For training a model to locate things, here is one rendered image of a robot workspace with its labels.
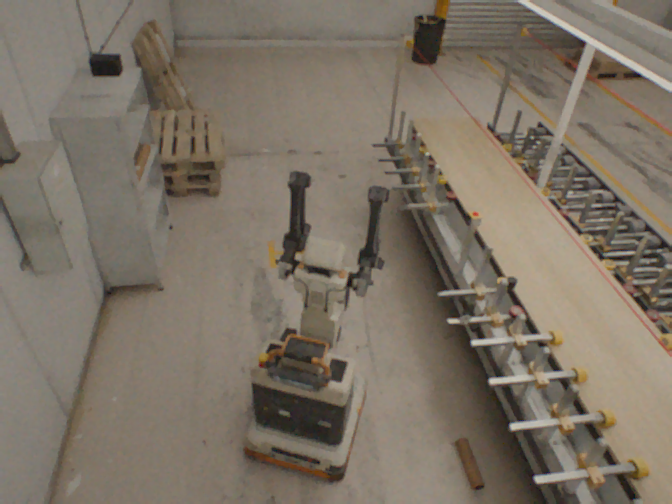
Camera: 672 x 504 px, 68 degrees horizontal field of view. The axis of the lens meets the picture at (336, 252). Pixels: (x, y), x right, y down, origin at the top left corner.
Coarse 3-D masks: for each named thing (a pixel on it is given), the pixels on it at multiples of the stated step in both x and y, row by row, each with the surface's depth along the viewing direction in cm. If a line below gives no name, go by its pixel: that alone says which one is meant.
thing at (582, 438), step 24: (456, 216) 397; (480, 240) 357; (504, 312) 328; (480, 360) 375; (528, 360) 301; (552, 360) 276; (552, 384) 277; (504, 408) 336; (576, 408) 257; (576, 432) 258; (528, 456) 308; (624, 480) 225
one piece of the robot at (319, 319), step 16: (304, 272) 263; (336, 272) 265; (352, 272) 268; (304, 288) 266; (320, 288) 263; (336, 288) 260; (304, 304) 270; (320, 304) 268; (304, 320) 288; (320, 320) 285; (336, 320) 283; (320, 336) 292; (336, 336) 292
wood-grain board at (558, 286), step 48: (432, 144) 456; (480, 144) 461; (480, 192) 397; (528, 192) 400; (528, 240) 351; (576, 240) 354; (528, 288) 312; (576, 288) 314; (576, 336) 283; (624, 336) 285; (576, 384) 257; (624, 384) 259; (624, 432) 237
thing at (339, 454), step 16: (352, 400) 315; (352, 416) 307; (256, 432) 295; (272, 432) 295; (288, 432) 296; (352, 432) 302; (256, 448) 298; (304, 448) 289; (320, 448) 289; (336, 448) 290; (288, 464) 299; (304, 464) 295; (336, 464) 286; (336, 480) 295
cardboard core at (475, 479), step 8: (464, 440) 320; (464, 448) 316; (464, 456) 313; (472, 456) 312; (464, 464) 311; (472, 464) 308; (472, 472) 304; (472, 480) 302; (480, 480) 300; (480, 488) 303
